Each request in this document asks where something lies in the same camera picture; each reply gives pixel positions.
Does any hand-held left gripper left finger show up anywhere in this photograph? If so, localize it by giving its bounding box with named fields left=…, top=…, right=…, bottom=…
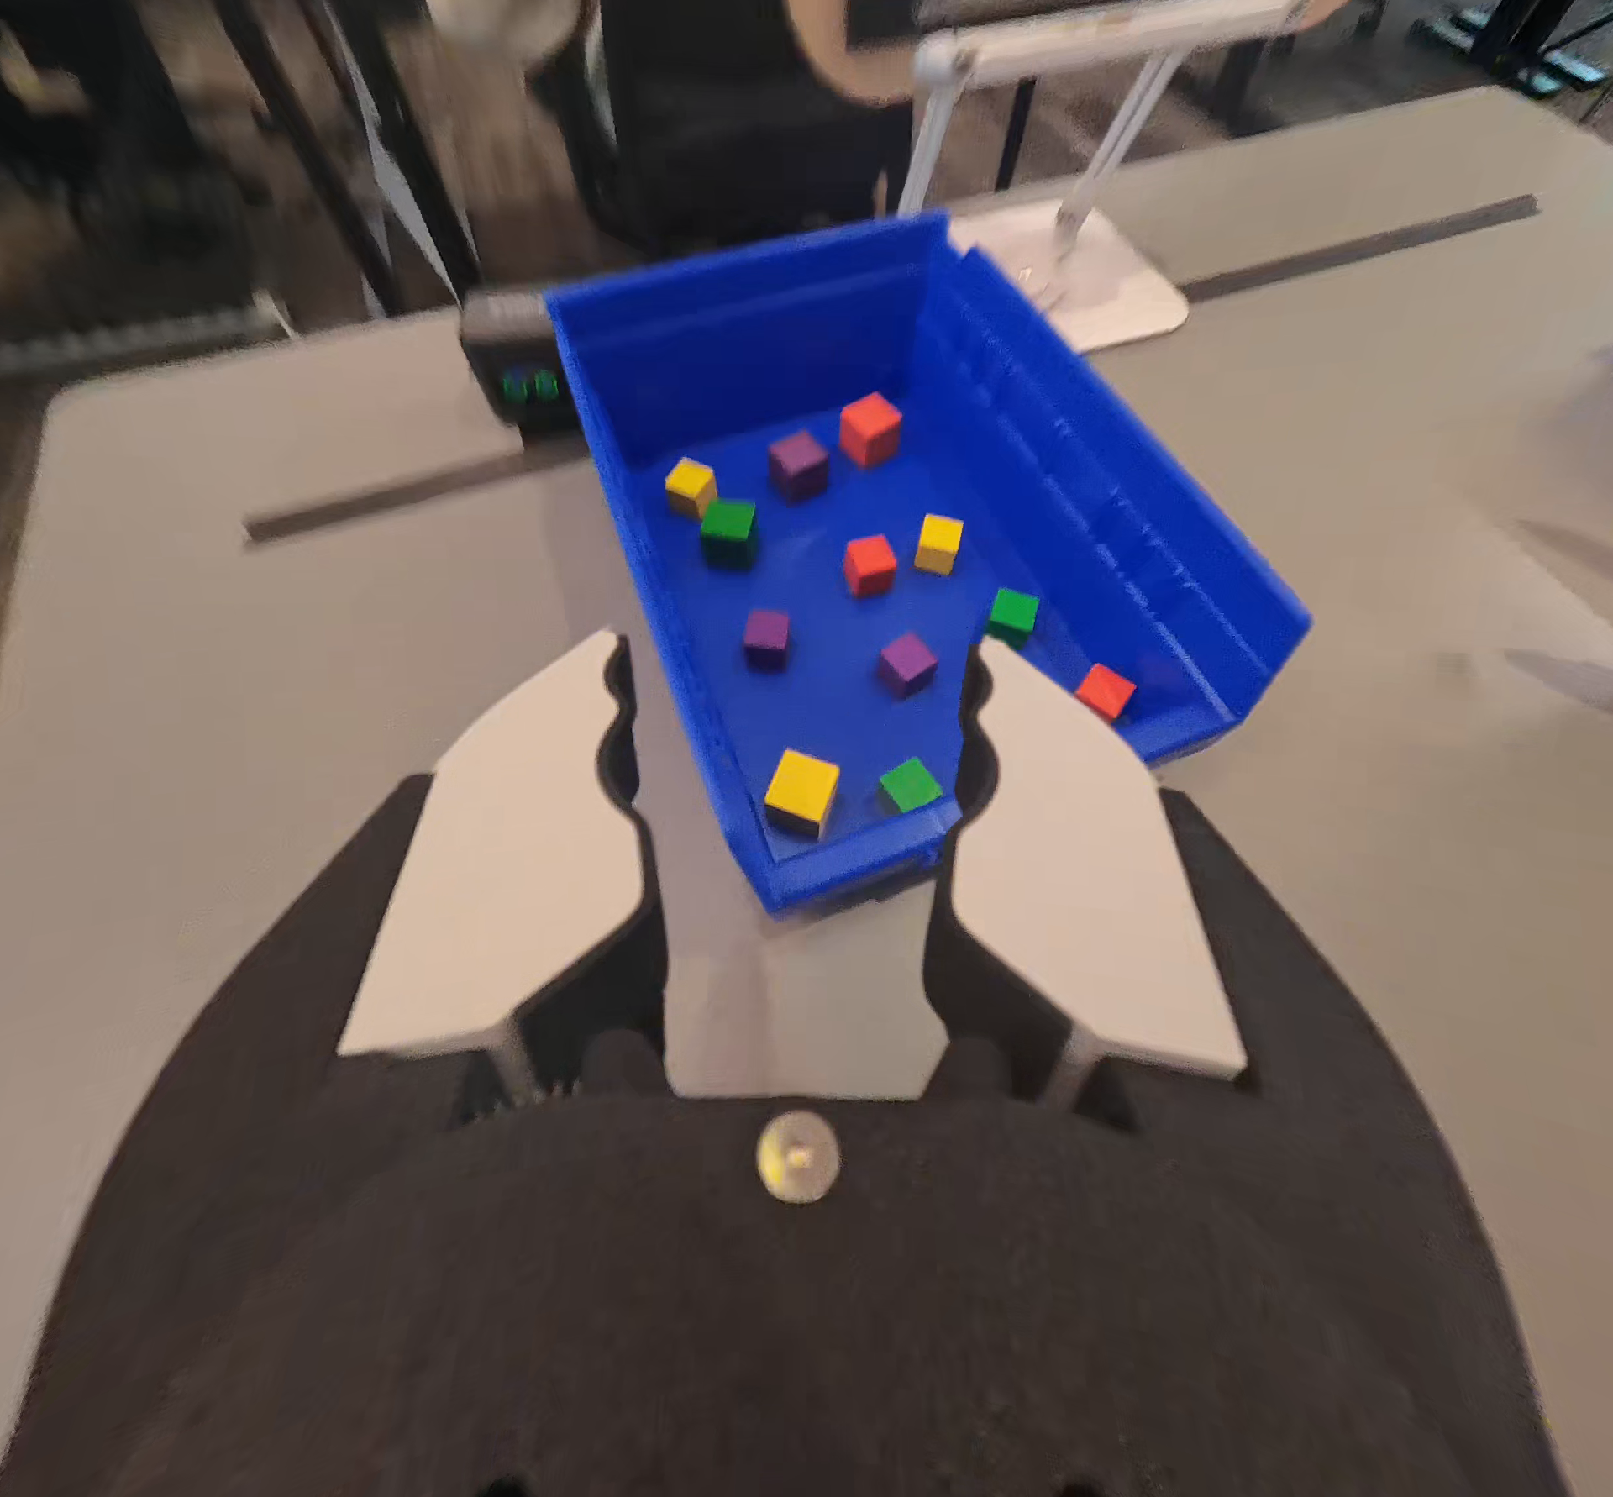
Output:
left=335, top=630, right=668, bottom=1065

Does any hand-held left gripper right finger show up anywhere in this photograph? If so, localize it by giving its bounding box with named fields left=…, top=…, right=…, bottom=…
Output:
left=924, top=641, right=1253, bottom=1084

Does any blue plastic bin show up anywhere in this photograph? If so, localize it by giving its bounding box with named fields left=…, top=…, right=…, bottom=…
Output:
left=546, top=213, right=1315, bottom=922

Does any black device with green buttons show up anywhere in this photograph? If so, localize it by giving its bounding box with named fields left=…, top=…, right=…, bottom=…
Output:
left=458, top=289, right=584, bottom=437

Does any instruction sign on white stand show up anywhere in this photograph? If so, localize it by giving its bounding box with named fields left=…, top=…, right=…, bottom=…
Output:
left=774, top=0, right=1433, bottom=356

